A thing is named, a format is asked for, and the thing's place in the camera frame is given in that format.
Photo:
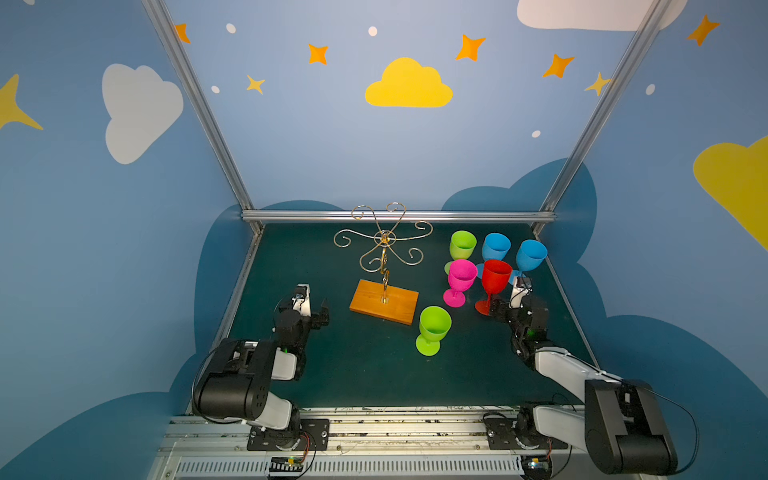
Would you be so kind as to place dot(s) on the blue wine glass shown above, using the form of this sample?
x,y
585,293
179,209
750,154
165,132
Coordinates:
x,y
530,255
495,247

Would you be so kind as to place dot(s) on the left aluminium frame post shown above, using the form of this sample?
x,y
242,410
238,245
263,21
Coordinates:
x,y
161,20

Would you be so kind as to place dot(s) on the green wine glass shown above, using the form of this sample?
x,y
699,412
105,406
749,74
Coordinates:
x,y
461,247
434,324

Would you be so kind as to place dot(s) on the wooden base wire glass rack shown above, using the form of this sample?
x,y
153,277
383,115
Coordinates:
x,y
379,299

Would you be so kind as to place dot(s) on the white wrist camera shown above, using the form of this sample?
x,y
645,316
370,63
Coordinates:
x,y
300,300
521,287

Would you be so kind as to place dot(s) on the right aluminium frame post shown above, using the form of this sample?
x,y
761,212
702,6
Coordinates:
x,y
637,49

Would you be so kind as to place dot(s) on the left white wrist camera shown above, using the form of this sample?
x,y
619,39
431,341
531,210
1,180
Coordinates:
x,y
300,300

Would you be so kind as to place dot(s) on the right small circuit board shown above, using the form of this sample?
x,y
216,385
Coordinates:
x,y
536,468

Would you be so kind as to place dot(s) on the small circuit board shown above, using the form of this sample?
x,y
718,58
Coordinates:
x,y
536,468
284,467

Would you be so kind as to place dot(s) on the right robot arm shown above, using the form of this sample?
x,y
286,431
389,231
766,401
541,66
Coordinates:
x,y
620,426

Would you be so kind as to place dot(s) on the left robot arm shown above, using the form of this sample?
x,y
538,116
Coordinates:
x,y
234,383

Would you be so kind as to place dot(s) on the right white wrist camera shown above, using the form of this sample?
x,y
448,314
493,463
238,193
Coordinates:
x,y
521,287

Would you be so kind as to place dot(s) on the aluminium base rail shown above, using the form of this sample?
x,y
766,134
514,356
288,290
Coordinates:
x,y
432,442

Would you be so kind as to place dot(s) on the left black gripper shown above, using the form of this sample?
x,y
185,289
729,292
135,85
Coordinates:
x,y
318,314

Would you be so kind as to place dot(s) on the pink wine glass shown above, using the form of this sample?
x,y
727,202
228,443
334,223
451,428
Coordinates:
x,y
461,276

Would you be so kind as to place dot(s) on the red wine glass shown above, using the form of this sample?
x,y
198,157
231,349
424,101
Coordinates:
x,y
495,278

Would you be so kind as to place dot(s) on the aluminium frame post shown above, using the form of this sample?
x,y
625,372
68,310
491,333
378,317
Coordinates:
x,y
161,20
637,49

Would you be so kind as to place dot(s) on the left small circuit board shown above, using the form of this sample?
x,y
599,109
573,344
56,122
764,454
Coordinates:
x,y
284,467

